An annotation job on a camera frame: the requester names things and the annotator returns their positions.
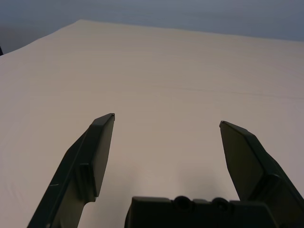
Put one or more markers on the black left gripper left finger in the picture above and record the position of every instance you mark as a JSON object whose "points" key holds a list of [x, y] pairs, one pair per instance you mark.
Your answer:
{"points": [[78, 171]]}

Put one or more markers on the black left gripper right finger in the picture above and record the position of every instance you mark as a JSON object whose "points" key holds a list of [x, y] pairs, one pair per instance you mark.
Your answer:
{"points": [[256, 171]]}

